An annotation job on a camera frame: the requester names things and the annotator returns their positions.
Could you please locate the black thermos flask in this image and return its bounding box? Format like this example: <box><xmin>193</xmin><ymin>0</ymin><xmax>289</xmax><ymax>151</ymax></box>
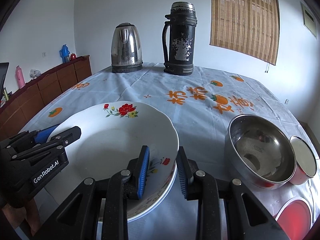
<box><xmin>162</xmin><ymin>2</ymin><xmax>197</xmax><ymax>76</ymax></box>

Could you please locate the red flower white plate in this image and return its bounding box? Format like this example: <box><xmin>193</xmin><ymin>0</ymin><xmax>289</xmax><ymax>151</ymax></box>
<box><xmin>45</xmin><ymin>101</ymin><xmax>179</xmax><ymax>203</ymax></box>

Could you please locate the small red jar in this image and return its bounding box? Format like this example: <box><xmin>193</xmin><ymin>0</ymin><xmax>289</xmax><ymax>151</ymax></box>
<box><xmin>70</xmin><ymin>53</ymin><xmax>76</xmax><ymax>60</ymax></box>

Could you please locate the crumpled plastic bag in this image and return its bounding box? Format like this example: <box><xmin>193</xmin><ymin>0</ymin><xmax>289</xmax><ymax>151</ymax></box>
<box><xmin>29</xmin><ymin>69</ymin><xmax>41</xmax><ymax>79</ymax></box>

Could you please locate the wall electrical panel box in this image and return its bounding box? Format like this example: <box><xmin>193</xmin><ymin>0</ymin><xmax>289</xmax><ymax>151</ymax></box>
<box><xmin>301</xmin><ymin>3</ymin><xmax>317</xmax><ymax>38</ymax></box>

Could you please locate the red plastic bowl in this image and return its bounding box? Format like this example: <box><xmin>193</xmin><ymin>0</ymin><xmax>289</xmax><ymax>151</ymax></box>
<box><xmin>274</xmin><ymin>197</ymin><xmax>312</xmax><ymax>240</ymax></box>

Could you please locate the green bottle on sideboard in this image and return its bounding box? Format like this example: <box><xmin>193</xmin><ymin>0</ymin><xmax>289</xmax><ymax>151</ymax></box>
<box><xmin>3</xmin><ymin>88</ymin><xmax>9</xmax><ymax>101</ymax></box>

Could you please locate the blue thermos jug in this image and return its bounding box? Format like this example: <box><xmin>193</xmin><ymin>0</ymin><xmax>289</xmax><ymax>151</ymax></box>
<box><xmin>59</xmin><ymin>44</ymin><xmax>70</xmax><ymax>63</ymax></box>

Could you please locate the white enamel bowl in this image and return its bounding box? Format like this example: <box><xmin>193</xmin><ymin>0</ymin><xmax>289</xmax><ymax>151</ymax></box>
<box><xmin>290</xmin><ymin>136</ymin><xmax>317</xmax><ymax>185</ymax></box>

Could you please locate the light blue printed tablecloth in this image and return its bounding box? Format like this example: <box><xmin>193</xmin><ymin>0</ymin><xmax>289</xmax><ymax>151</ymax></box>
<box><xmin>22</xmin><ymin>63</ymin><xmax>319</xmax><ymax>239</ymax></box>

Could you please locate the stainless steel electric kettle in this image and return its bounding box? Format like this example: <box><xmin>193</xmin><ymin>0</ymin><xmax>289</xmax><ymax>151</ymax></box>
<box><xmin>111</xmin><ymin>23</ymin><xmax>143</xmax><ymax>73</ymax></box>

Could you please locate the bamboo window blind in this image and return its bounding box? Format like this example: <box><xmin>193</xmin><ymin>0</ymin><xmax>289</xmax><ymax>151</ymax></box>
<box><xmin>210</xmin><ymin>0</ymin><xmax>280</xmax><ymax>65</ymax></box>

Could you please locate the brown wooden sideboard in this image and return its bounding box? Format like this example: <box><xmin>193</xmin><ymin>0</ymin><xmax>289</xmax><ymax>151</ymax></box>
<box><xmin>1</xmin><ymin>55</ymin><xmax>92</xmax><ymax>140</ymax></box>

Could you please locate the left hand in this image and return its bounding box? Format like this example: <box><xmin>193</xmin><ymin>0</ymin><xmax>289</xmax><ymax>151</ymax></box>
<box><xmin>2</xmin><ymin>198</ymin><xmax>40</xmax><ymax>235</ymax></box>

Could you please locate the stainless steel bowl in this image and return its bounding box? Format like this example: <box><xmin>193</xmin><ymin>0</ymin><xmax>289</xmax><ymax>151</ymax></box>
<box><xmin>224</xmin><ymin>114</ymin><xmax>297</xmax><ymax>190</ymax></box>

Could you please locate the pink thermos bottle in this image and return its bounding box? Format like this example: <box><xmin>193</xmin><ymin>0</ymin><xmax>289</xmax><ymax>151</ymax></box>
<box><xmin>15</xmin><ymin>66</ymin><xmax>25</xmax><ymax>89</ymax></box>

